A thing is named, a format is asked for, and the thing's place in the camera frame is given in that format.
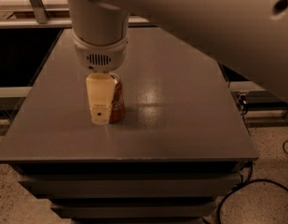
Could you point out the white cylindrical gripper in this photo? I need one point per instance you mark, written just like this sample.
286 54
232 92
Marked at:
99 56

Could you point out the red Coca-Cola can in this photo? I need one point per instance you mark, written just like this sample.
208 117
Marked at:
118 106

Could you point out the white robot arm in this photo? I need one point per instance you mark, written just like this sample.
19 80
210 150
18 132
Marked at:
248 36

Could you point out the grey drawer cabinet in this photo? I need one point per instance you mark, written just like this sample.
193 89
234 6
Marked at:
180 145

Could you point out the metal window railing frame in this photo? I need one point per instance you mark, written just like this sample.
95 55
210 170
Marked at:
22 14

